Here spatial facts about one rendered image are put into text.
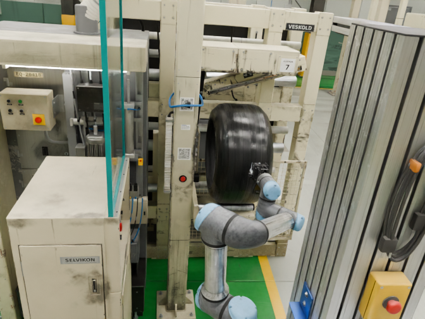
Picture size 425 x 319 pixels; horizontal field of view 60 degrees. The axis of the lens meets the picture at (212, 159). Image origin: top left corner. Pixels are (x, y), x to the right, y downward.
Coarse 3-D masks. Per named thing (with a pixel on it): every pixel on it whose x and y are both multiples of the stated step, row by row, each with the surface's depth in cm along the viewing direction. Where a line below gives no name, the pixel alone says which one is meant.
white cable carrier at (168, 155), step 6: (168, 126) 203; (168, 132) 205; (168, 138) 206; (168, 144) 208; (168, 150) 209; (168, 156) 211; (168, 162) 213; (168, 168) 214; (168, 174) 216; (168, 180) 218; (168, 186) 219; (168, 192) 221
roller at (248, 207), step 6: (204, 204) 219; (222, 204) 221; (228, 204) 221; (234, 204) 222; (240, 204) 223; (246, 204) 223; (252, 204) 224; (198, 210) 219; (234, 210) 222; (240, 210) 223; (246, 210) 223; (252, 210) 225
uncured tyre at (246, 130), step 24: (216, 120) 204; (240, 120) 200; (264, 120) 203; (216, 144) 200; (240, 144) 194; (264, 144) 196; (216, 168) 200; (240, 168) 195; (216, 192) 207; (240, 192) 203
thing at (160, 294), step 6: (162, 294) 273; (186, 294) 275; (192, 294) 276; (192, 300) 271; (162, 306) 263; (186, 306) 265; (192, 306) 265; (162, 312) 258; (168, 312) 259; (174, 312) 259; (180, 312) 260; (186, 312) 260; (192, 312) 260; (162, 318) 253; (168, 318) 254; (174, 318) 254; (180, 318) 255; (186, 318) 255; (192, 318) 256
